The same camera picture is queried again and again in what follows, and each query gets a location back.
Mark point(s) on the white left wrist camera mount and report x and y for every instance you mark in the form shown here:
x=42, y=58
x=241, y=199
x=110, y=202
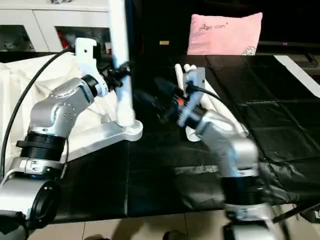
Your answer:
x=86, y=57

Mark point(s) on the white flat board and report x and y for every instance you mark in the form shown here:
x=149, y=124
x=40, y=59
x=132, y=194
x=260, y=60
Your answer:
x=297, y=75

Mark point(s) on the dark bundle of small items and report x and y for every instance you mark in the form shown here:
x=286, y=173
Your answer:
x=58, y=1

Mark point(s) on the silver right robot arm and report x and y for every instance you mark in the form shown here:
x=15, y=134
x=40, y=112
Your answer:
x=225, y=145

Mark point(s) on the black tripod stand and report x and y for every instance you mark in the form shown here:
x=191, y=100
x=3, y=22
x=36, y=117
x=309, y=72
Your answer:
x=287, y=215

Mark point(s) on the white jar with red base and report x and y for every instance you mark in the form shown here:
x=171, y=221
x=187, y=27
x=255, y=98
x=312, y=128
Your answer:
x=108, y=48

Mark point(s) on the pink pillow with print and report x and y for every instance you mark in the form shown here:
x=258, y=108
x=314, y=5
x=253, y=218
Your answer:
x=225, y=32

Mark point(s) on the red and white carton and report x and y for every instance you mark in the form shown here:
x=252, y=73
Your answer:
x=65, y=40

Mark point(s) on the white cabinet with glass doors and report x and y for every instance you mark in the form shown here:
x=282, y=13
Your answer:
x=37, y=17

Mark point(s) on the white plastic table top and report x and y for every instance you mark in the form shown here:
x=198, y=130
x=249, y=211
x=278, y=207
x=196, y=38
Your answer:
x=82, y=140

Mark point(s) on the black work mat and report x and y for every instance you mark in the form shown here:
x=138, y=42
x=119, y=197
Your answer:
x=162, y=187

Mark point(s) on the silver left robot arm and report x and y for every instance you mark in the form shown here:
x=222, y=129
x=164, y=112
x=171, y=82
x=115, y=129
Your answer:
x=50, y=112

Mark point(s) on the small yellow label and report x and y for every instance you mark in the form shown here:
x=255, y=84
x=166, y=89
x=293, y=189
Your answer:
x=164, y=42

